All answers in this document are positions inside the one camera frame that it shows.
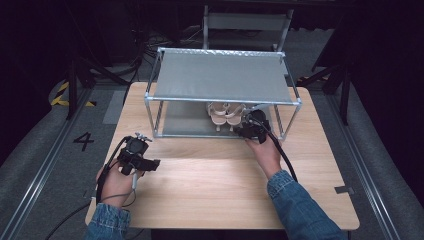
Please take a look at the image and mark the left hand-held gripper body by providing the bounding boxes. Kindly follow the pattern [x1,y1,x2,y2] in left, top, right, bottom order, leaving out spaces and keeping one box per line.
[116,132,150,177]

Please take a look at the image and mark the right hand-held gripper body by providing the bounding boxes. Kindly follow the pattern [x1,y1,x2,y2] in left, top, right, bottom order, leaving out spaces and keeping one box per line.
[233,109,272,145]

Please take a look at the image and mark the white high-heeled sandal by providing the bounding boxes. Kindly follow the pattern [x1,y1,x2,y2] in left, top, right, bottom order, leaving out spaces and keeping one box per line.
[225,101,248,133]
[205,101,231,133]

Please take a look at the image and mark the grey metal shoe rack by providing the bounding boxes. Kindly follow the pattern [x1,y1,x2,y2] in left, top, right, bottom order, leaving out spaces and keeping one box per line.
[143,46,304,140]

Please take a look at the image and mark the person's right hand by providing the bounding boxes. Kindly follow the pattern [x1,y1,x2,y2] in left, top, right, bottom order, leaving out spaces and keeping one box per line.
[244,134,285,182]

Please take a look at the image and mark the person's left hand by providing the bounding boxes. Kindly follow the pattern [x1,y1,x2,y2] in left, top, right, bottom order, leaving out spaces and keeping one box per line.
[95,159,147,210]

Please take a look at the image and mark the black tripod stand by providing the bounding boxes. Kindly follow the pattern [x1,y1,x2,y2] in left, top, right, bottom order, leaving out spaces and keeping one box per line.
[298,61,353,127]
[64,54,130,122]

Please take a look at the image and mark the grey thin cable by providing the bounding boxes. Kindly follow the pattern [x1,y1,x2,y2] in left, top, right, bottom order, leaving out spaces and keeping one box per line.
[99,171,139,205]

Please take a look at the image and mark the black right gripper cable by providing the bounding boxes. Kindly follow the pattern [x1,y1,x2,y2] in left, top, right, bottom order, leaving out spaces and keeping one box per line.
[248,114,299,183]

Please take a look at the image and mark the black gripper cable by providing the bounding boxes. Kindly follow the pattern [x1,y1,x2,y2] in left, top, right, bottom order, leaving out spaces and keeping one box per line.
[44,135,133,240]
[248,114,299,183]

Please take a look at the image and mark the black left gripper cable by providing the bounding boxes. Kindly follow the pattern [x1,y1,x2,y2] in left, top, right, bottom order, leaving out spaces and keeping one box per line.
[44,135,133,240]

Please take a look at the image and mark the metal floor rail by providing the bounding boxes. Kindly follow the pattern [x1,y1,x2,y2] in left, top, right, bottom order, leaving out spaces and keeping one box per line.
[0,87,96,240]
[321,89,403,240]

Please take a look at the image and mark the bundle of floor cables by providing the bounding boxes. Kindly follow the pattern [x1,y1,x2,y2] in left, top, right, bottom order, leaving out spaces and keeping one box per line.
[131,24,205,73]

